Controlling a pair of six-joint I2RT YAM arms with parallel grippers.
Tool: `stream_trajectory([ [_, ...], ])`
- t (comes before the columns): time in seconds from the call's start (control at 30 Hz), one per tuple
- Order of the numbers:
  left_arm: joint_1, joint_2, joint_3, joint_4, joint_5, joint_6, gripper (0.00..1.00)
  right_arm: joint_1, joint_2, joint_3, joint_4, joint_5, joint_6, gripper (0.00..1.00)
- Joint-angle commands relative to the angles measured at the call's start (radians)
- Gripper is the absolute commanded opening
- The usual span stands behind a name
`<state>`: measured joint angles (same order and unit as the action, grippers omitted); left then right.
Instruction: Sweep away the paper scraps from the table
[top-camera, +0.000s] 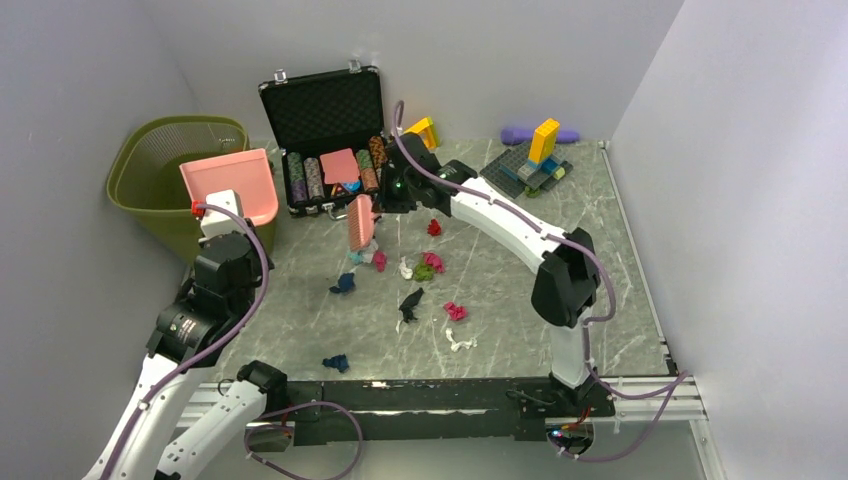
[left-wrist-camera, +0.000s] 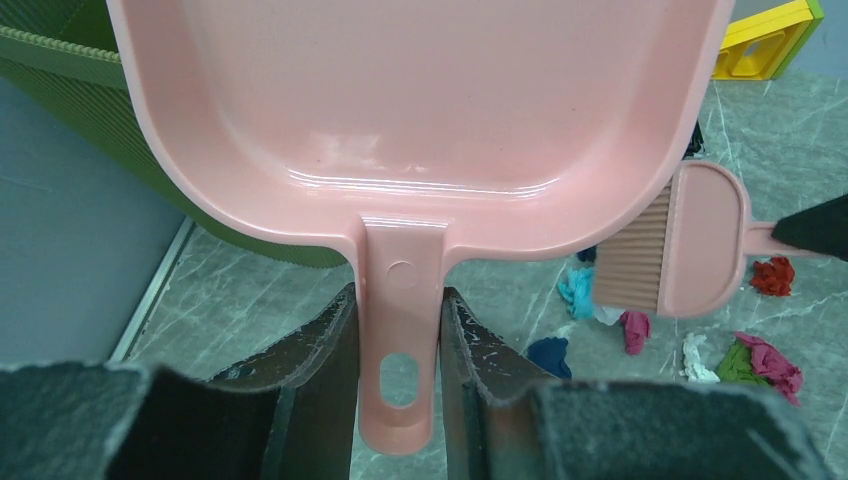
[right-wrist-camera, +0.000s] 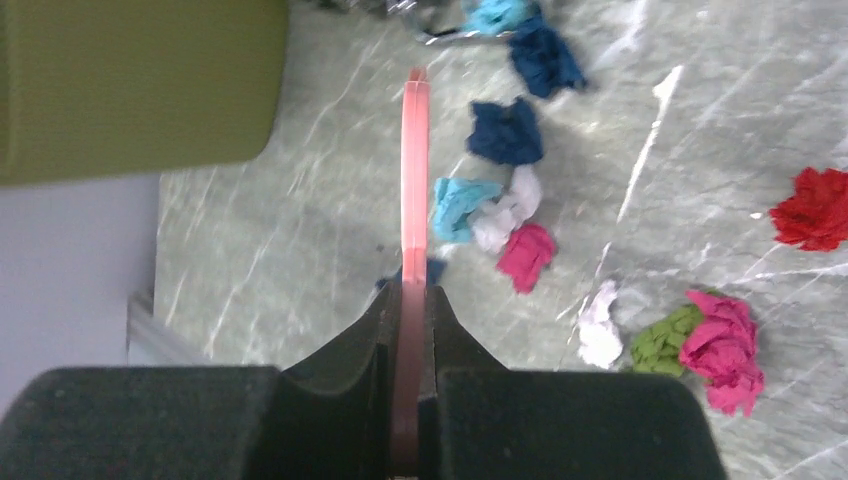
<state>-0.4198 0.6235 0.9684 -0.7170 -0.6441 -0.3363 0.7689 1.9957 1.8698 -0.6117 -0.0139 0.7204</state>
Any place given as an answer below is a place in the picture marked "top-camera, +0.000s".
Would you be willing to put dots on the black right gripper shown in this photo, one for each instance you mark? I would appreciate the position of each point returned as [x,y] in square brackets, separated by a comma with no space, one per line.
[387,203]

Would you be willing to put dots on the pink hand brush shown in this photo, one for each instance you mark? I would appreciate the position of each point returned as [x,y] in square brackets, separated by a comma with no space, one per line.
[360,221]

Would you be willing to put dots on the pink plastic dustpan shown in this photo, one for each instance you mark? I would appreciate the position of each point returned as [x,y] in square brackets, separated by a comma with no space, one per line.
[247,173]

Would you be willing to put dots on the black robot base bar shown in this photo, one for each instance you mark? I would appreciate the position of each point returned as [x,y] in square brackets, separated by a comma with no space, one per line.
[521,408]

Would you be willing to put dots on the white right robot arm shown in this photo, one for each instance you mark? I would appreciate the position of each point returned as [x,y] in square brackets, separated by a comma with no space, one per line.
[567,277]

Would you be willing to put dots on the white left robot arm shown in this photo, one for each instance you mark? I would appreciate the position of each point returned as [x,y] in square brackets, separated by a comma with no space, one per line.
[229,281]

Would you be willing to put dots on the red paper scrap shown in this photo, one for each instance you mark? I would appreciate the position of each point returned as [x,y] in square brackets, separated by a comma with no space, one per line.
[434,228]

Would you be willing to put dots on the white paper scrap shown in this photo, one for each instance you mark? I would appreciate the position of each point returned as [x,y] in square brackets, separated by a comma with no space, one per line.
[404,270]
[369,251]
[457,345]

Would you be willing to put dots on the yellow toy brick wedge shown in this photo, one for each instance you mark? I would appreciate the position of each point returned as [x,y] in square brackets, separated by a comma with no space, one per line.
[425,129]

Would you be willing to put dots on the light blue paper scrap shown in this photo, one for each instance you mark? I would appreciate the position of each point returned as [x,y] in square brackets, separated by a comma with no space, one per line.
[356,257]

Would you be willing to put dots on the black poker chip case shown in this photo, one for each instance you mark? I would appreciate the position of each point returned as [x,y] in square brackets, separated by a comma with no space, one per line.
[320,122]

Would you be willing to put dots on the dark blue paper scrap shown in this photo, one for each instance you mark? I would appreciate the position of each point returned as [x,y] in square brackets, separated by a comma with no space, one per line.
[339,362]
[345,284]

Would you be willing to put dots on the black paper scrap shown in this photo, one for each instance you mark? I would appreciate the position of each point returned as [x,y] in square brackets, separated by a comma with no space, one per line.
[408,305]

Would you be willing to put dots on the grey toy brick baseplate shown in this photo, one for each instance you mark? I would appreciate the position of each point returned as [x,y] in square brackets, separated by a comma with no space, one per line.
[510,173]

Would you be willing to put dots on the olive green waste basket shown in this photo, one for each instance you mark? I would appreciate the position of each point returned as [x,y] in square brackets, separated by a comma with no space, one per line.
[145,181]

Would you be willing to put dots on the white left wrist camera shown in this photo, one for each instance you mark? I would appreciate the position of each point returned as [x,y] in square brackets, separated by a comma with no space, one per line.
[220,213]

